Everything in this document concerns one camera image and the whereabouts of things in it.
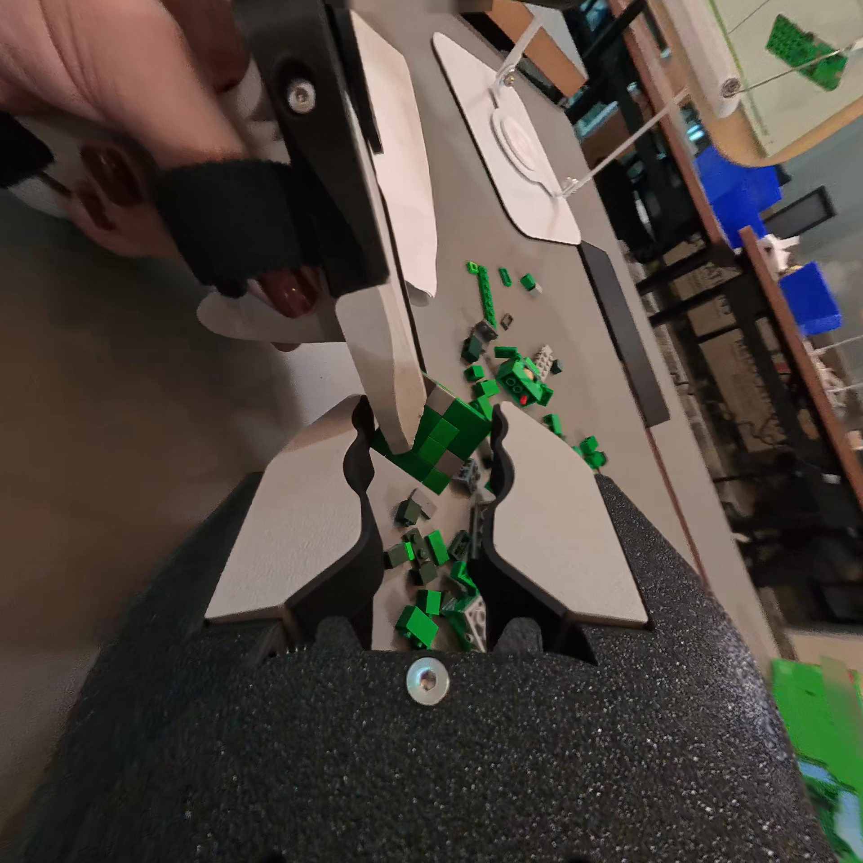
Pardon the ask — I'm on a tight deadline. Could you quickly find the blue storage bin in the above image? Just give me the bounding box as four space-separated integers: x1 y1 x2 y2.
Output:
693 145 784 249
778 262 842 336

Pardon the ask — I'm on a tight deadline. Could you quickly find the white mat with clear stand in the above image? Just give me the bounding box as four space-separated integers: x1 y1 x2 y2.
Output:
495 20 690 200

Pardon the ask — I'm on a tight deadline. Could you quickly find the green grey brick assembly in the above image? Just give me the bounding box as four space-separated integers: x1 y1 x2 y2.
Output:
369 379 494 494

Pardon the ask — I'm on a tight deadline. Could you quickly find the green studded baseplate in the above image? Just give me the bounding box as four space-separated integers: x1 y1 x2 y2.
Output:
765 13 849 93

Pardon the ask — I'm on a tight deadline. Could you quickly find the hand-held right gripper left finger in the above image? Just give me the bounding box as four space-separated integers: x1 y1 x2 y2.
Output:
204 395 387 649

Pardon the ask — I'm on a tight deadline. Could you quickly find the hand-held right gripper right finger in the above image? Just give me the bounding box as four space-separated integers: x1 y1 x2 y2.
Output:
471 402 651 649

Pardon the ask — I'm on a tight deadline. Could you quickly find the green printed box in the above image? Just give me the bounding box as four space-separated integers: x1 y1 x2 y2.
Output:
770 657 863 863

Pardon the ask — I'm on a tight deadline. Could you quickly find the green hollow brick build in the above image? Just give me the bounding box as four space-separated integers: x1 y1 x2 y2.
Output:
498 359 555 409

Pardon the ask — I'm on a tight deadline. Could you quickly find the white flat mat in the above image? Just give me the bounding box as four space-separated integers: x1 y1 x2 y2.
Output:
431 32 582 245

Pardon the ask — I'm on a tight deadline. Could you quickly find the long green brick plate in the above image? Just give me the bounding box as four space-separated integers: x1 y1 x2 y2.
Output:
474 265 498 330

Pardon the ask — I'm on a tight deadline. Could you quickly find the white curved panel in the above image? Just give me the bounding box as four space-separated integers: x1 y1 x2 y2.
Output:
664 0 863 168

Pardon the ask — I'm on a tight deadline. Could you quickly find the pile of green toy bricks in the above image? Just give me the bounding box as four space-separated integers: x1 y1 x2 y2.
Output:
383 259 609 655

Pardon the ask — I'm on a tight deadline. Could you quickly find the black flat bar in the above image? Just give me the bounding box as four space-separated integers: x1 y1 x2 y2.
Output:
578 240 672 430

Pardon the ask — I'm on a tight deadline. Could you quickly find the wooden shelf rack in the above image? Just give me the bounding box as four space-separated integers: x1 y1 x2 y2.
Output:
607 0 863 516

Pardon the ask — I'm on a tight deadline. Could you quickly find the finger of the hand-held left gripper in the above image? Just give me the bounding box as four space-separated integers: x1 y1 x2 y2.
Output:
334 285 430 454

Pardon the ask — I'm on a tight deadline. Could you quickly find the person's left hand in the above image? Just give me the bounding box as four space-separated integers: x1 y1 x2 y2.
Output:
0 0 323 351

